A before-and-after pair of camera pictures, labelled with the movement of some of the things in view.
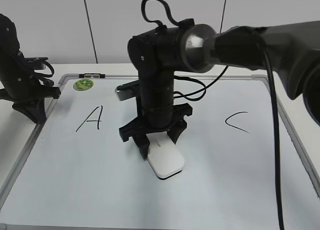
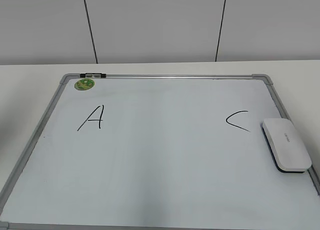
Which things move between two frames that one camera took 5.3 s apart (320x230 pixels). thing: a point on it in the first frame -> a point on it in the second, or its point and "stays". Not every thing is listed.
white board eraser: [163, 155] -> [286, 146]
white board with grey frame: [75, 173] stays
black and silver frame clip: [92, 75] stays
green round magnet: [83, 84] stays
